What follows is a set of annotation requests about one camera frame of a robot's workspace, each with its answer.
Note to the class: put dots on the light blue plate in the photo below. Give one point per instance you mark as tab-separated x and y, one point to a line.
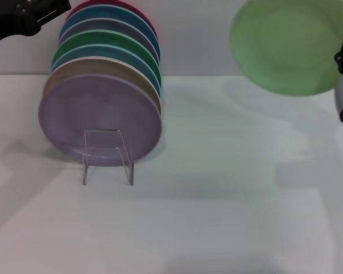
102	50

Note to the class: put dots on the red plate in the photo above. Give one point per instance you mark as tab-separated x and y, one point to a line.
82	5

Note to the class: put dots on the light green plate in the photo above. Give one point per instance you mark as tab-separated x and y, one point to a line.
285	45

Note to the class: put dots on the lilac plate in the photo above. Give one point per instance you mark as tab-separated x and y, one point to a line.
97	114

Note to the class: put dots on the dark green plate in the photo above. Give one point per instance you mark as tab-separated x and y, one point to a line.
102	37

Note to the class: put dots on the grey purple plate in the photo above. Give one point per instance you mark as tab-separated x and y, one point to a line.
102	25

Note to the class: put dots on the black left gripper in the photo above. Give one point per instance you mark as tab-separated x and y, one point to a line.
8	24

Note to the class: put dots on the beige plate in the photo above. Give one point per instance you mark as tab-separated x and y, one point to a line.
102	65

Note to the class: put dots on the teal blue plate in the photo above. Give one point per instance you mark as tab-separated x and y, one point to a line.
102	12

